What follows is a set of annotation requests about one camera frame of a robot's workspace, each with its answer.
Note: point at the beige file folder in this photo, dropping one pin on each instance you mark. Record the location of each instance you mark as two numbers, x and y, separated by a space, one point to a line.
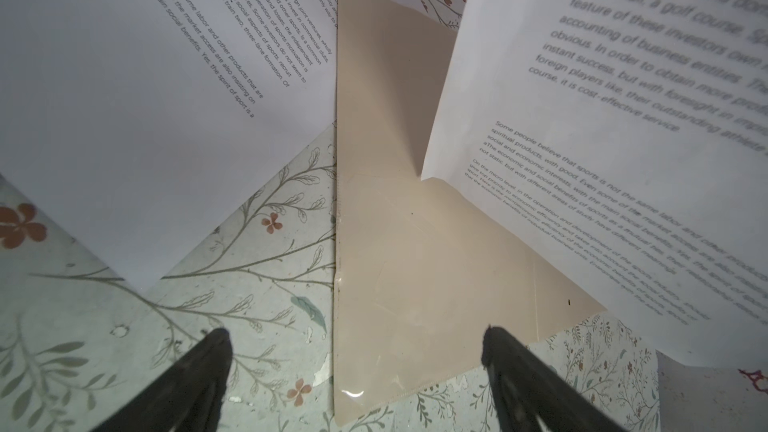
420 271

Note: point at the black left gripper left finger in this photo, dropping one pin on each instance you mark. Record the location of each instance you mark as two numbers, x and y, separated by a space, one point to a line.
188 396

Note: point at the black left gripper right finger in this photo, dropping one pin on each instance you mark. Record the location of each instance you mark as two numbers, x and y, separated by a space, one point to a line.
529 396

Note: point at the printed paper sheet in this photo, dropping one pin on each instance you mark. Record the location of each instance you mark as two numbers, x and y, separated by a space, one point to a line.
625 141
138 126

